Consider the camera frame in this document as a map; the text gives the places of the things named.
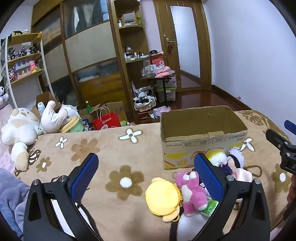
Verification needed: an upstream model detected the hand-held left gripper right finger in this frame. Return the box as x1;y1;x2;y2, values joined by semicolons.
192;152;271;241

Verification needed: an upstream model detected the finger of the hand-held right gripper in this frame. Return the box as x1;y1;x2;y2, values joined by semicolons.
265;128;292;151
284;120;296;135

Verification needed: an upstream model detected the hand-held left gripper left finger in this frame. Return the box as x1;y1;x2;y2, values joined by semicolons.
23;152;104;241

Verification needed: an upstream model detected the pink bear plush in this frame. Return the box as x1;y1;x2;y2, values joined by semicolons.
174;171;208;216

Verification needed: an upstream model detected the green packet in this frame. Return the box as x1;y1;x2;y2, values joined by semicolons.
201;200;219;217

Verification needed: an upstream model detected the white-haired plush doll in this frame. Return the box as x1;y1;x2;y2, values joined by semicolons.
217;146;246;178

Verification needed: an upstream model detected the yellow round plush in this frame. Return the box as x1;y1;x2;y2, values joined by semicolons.
145;177;184;222

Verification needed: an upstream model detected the person's right hand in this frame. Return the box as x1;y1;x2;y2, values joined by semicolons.
287;174;296;204

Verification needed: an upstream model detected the white fluffy plush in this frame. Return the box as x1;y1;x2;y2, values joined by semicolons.
209;152;228;166

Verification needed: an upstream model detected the beige floral blanket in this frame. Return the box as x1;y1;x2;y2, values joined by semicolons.
14;109;296;241

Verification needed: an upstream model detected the pale pink plush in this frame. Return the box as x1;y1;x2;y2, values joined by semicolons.
232;168;252;183

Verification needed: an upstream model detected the green and yellow bin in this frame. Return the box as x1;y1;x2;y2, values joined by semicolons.
61;116;84;133

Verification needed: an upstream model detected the white and black plush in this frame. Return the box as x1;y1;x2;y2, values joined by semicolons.
170;212;210;241

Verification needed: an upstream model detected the red paper bag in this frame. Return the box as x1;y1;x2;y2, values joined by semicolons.
92;107;121;131

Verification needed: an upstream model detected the white plush doll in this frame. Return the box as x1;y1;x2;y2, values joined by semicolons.
38;100;78;133

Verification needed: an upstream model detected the brown cardboard box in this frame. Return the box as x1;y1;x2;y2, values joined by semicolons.
31;91;62;112
105;101;126;121

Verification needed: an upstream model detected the purple cloth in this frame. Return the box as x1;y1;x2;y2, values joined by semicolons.
0;168;31;237

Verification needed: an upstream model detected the large white bear plush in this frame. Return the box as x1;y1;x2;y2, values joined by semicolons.
0;108;47;172

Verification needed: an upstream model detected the pile of pink packets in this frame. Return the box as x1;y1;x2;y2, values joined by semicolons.
149;106;171;118

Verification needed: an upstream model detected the lace-trimmed basket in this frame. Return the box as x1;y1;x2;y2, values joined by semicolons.
134;86;157;113

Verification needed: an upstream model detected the clear plastic storage bin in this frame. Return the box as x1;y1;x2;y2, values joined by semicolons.
156;77;177;103

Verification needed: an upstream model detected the small dark table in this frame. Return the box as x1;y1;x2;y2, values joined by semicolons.
140;75;176;103

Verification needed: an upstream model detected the pink cloth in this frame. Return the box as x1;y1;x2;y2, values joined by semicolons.
155;65;173;78

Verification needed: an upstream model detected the black and purple rabbit plush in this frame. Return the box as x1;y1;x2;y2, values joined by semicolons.
0;79;10;109

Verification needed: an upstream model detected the row of pink boxes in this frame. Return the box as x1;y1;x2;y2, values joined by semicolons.
14;59;44;79

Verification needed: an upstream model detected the red box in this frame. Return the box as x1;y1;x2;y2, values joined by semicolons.
150;54;166;67

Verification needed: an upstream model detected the wooden door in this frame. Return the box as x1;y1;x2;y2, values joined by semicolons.
154;0;212;92

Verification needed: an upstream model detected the wooden wardrobe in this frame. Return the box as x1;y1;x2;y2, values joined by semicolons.
31;0;130;112

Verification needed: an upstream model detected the wooden corner shelf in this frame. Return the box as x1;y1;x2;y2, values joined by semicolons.
111;0;153;112

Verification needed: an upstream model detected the row of dark figurines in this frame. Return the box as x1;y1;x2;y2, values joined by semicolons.
7;45;38;59

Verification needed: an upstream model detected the white rack with yellow shelves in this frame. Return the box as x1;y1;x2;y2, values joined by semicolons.
0;31;56;109

